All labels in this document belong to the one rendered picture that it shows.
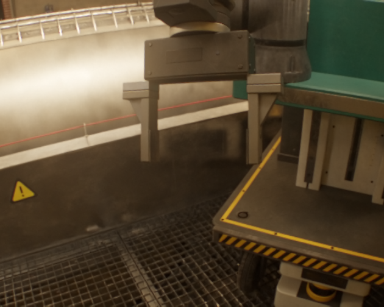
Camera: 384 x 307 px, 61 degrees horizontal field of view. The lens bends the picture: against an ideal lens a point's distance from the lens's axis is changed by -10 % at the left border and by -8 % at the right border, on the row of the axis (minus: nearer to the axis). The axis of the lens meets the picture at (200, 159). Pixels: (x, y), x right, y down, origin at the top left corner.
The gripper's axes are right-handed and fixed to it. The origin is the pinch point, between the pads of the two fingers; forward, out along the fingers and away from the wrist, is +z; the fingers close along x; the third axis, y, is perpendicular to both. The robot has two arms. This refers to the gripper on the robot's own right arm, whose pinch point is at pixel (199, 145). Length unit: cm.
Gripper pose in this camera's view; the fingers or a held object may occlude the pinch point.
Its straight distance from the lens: 43.5
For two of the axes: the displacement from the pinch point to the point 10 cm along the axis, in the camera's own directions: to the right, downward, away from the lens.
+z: 0.0, 10.0, 0.5
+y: 3.2, -0.5, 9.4
